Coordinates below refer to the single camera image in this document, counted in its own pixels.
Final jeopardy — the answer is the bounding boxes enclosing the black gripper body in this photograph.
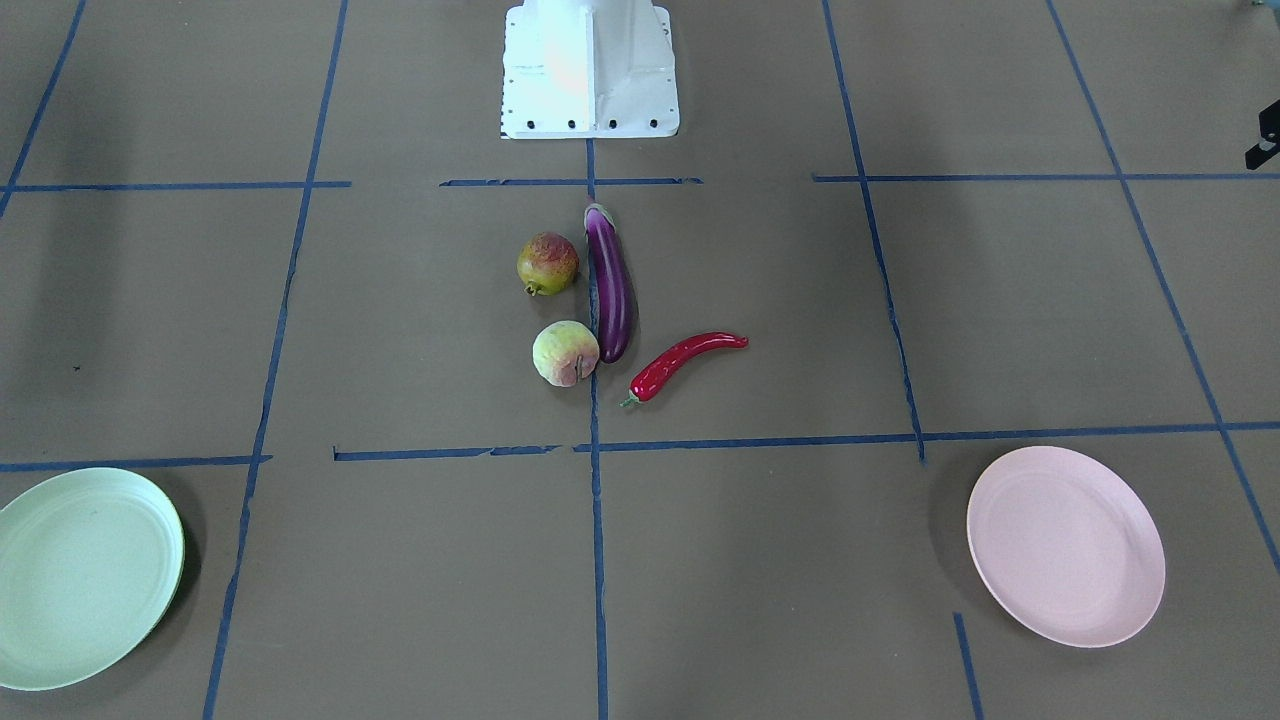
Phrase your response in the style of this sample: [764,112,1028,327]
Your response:
[1245,100,1280,170]

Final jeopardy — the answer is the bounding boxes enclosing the red chili pepper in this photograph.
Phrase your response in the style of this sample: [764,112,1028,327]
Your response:
[620,331,750,407]

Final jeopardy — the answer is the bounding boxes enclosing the purple eggplant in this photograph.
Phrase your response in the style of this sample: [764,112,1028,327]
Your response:
[584,202,637,363]

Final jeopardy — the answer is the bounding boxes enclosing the red green pomegranate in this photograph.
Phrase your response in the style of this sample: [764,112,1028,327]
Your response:
[516,232,580,297]

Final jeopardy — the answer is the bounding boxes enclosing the pale green pink peach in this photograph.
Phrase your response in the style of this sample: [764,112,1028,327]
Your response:
[531,320,602,388]

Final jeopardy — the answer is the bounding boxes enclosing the pink plate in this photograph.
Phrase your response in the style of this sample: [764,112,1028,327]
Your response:
[965,445,1167,650]

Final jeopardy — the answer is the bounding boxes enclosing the light green plate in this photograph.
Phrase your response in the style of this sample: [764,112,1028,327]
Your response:
[1,468,186,691]

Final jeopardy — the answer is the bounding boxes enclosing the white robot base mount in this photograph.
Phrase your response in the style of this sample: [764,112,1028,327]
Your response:
[500,1,681,140]

